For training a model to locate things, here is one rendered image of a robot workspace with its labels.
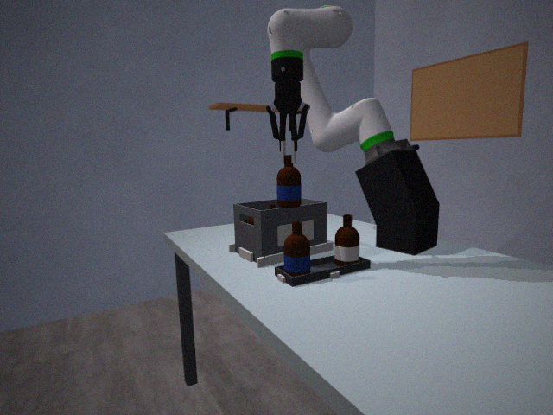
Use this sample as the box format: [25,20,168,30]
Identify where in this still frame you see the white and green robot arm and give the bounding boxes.
[268,5,419,165]

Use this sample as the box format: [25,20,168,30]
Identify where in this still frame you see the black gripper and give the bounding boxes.
[266,80,310,163]

